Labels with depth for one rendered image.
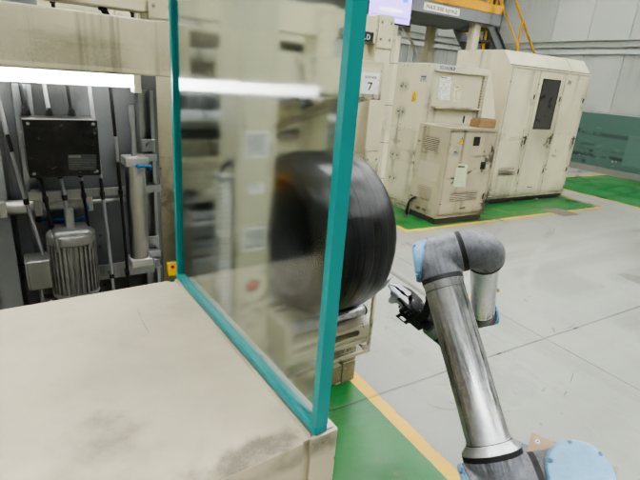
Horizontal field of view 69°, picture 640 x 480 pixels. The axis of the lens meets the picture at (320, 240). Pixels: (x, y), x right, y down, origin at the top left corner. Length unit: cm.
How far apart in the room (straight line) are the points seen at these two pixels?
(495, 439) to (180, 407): 84
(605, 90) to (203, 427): 1335
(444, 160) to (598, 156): 783
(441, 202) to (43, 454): 585
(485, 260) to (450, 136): 480
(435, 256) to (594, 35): 1293
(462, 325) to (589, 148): 1249
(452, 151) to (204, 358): 558
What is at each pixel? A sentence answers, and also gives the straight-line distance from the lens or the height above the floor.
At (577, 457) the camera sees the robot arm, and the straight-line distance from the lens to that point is 133.
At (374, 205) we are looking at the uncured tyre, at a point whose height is 134.
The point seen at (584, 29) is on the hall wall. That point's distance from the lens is 1426.
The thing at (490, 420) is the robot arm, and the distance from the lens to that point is 131.
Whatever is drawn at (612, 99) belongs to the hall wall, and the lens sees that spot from 1360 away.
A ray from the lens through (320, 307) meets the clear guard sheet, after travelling 56.
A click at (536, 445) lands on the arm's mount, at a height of 75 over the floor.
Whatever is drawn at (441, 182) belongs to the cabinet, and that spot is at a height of 57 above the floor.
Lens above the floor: 170
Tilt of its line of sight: 19 degrees down
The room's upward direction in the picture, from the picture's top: 4 degrees clockwise
